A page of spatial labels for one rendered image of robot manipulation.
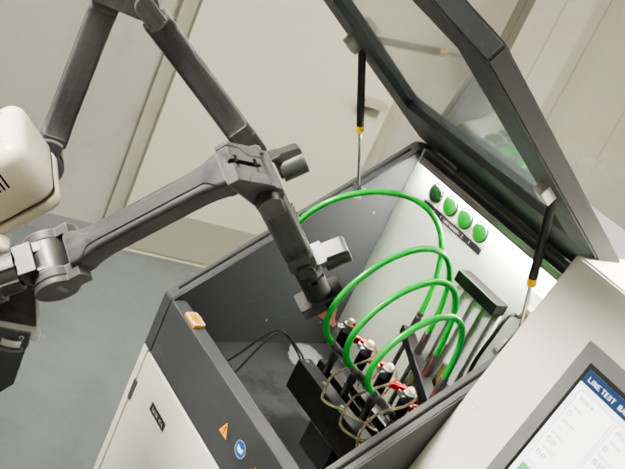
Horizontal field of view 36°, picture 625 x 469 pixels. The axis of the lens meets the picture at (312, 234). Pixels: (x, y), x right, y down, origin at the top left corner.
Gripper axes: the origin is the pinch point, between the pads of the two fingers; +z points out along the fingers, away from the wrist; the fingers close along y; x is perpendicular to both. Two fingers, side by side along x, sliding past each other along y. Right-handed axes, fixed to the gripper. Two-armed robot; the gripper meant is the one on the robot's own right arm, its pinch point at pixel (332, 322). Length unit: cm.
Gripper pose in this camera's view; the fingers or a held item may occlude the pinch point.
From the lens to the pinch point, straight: 213.8
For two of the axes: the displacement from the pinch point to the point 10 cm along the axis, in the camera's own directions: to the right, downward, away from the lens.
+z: 3.4, 7.4, 5.8
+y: 9.0, -4.4, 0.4
